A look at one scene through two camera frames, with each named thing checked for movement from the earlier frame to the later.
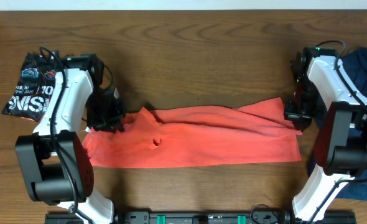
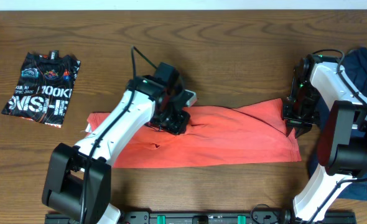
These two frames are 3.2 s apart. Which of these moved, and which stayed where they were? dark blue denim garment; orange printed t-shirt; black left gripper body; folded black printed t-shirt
Moved: black left gripper body
Stayed: dark blue denim garment; folded black printed t-shirt; orange printed t-shirt
